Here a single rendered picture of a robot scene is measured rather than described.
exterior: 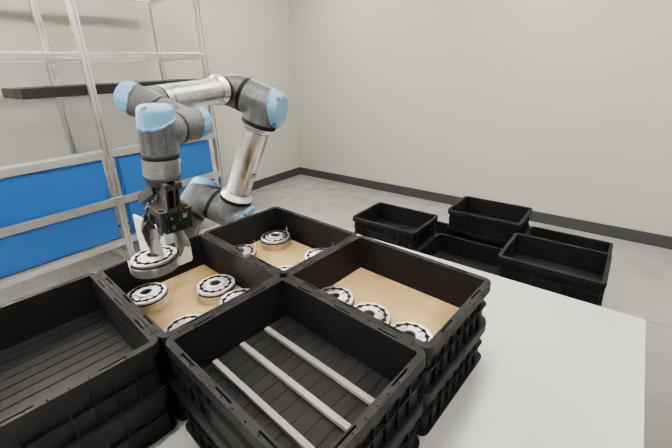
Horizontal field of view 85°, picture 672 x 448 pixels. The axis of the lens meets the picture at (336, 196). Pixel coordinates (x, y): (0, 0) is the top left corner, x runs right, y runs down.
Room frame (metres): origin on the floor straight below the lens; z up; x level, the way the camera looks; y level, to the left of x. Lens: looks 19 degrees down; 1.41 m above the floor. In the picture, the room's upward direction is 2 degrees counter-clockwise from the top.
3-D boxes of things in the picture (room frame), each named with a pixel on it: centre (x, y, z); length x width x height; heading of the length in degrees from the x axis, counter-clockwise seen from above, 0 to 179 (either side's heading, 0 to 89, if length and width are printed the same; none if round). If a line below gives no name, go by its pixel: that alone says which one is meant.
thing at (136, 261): (0.77, 0.43, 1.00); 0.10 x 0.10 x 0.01
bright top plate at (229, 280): (0.88, 0.34, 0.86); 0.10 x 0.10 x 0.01
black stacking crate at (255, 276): (0.82, 0.39, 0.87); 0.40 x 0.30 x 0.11; 47
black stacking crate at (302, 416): (0.55, 0.09, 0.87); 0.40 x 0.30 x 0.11; 47
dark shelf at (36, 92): (2.76, 1.52, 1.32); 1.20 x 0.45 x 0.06; 141
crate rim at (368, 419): (0.55, 0.09, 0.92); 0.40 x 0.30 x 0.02; 47
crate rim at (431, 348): (0.77, -0.11, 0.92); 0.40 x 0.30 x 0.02; 47
